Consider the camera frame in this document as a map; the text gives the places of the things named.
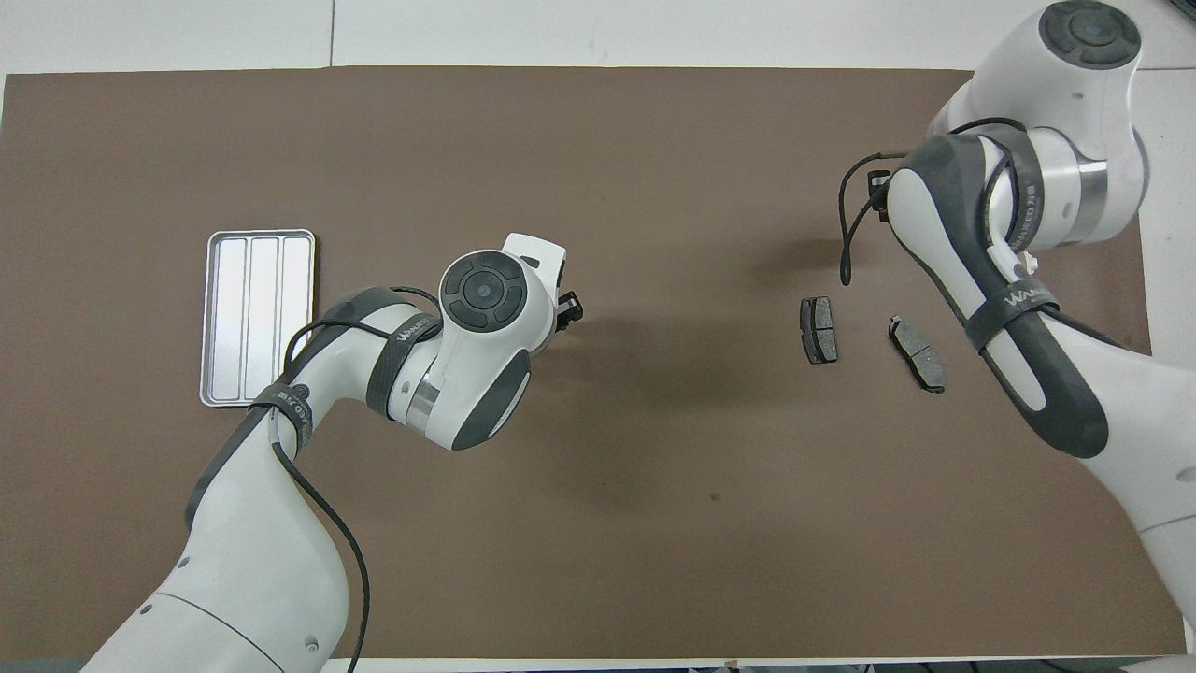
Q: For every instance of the brown table mat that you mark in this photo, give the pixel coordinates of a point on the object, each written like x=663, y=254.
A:
x=654, y=561

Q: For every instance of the silver metal tray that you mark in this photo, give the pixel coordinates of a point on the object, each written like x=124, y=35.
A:
x=234, y=318

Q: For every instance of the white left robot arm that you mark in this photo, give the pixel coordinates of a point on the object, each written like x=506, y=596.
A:
x=243, y=561

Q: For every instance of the grey rectangular brake pad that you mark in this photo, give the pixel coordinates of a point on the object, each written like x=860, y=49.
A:
x=819, y=330

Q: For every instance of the grey curved brake pad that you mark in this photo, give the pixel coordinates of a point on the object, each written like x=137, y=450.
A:
x=918, y=355

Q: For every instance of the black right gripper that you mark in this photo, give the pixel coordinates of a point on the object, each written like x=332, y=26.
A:
x=882, y=207

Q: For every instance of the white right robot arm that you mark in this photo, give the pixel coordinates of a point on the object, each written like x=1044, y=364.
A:
x=953, y=234

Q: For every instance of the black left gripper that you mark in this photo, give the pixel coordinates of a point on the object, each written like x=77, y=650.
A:
x=570, y=311

